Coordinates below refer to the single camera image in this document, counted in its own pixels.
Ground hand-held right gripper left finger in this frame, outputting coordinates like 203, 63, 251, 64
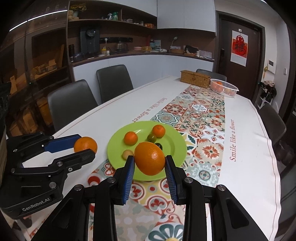
30, 155, 136, 241

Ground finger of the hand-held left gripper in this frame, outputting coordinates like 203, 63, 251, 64
10, 149, 96, 176
6, 132, 82, 171

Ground dark wooden door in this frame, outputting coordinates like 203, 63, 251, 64
215, 11, 265, 100

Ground black coffee machine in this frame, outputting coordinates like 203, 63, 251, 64
80, 26, 101, 58

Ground white plastic basket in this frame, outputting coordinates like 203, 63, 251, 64
210, 79, 239, 98

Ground white upper cabinets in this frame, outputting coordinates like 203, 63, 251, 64
157, 0, 216, 36

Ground grey dining chair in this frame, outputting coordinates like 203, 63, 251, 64
47, 79, 99, 132
96, 65, 134, 104
258, 103, 287, 149
196, 69, 227, 82

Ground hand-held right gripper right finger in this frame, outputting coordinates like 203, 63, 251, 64
165, 155, 270, 241

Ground small orange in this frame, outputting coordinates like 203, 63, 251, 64
152, 125, 166, 138
74, 136, 98, 154
124, 131, 138, 146

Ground large orange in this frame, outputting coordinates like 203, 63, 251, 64
134, 142, 166, 176

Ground small yellow-green fruit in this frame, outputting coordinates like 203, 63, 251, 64
122, 149, 134, 161

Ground wicker box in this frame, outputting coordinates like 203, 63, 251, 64
180, 70, 211, 88

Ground red and white door poster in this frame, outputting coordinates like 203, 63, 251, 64
230, 30, 249, 67

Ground green plate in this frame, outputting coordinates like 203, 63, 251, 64
107, 121, 187, 182

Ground dark bag pile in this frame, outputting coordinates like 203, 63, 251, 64
258, 80, 277, 109

